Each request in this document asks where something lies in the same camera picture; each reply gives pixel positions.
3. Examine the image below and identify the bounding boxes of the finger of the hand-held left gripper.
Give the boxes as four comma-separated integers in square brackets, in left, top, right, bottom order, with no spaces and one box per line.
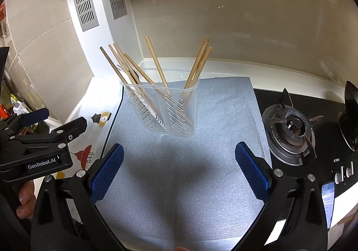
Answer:
[6,108,50,136]
[18,116,88,154]

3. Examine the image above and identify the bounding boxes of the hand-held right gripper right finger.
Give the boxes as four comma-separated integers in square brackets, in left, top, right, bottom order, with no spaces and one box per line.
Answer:
[234,141,330,251]

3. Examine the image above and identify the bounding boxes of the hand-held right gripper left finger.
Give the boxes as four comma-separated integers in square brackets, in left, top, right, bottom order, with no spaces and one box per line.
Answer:
[30,143,125,251]

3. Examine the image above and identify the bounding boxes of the bunch of bamboo chopsticks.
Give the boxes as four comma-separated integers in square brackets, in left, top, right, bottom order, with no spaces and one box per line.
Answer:
[100,36,212,128]

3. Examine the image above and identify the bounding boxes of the clear plastic chopstick holder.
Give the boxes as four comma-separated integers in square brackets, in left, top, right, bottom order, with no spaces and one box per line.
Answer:
[120,65,201,138]

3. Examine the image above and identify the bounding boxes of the person's left hand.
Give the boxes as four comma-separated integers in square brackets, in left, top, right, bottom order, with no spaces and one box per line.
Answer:
[16,182,36,219]

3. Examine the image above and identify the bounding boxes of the red lamp sticker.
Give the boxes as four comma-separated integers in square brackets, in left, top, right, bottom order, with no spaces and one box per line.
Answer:
[69,144,94,169]

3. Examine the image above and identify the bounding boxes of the yellow lamp sticker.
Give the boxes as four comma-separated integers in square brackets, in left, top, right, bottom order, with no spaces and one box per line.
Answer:
[89,111,113,129]

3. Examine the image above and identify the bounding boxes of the metal gas burner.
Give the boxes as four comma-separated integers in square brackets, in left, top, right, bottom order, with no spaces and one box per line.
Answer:
[261,88,320,167]

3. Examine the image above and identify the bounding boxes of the grey textured mat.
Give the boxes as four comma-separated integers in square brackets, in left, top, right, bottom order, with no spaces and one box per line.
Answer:
[95,76,274,251]

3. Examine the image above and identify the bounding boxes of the black glass gas stove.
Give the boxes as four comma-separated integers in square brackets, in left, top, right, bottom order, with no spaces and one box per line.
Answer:
[253,87,358,230]

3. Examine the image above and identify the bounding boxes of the smartphone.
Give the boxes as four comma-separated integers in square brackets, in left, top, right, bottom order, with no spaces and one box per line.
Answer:
[321,181,336,230]

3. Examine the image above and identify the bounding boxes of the silver stove knobs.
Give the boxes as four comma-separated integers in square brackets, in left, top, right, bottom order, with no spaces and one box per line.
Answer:
[334,165,354,185]

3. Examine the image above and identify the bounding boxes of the black pan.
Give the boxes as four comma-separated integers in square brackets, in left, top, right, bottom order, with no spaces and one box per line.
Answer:
[337,80,358,152]

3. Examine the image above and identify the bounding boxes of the black strap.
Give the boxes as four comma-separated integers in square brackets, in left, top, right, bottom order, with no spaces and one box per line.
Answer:
[0,46,11,81]

